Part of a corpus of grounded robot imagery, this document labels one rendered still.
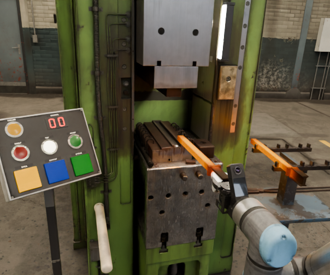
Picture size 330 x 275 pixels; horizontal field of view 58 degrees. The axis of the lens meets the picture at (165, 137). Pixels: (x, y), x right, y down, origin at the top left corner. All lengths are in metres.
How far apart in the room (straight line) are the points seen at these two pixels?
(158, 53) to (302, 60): 7.14
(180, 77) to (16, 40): 6.59
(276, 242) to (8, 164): 0.86
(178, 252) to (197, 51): 1.02
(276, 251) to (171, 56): 0.87
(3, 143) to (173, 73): 0.71
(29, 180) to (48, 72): 6.50
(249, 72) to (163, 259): 1.07
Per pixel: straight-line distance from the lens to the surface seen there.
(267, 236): 0.76
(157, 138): 1.50
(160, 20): 1.29
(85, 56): 1.39
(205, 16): 1.35
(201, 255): 1.75
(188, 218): 1.56
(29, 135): 1.16
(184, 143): 1.27
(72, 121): 1.22
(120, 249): 1.82
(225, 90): 1.56
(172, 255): 1.67
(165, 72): 1.30
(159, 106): 1.83
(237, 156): 1.76
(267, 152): 1.47
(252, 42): 1.63
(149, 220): 1.49
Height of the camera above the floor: 1.50
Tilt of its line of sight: 20 degrees down
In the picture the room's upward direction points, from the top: 2 degrees clockwise
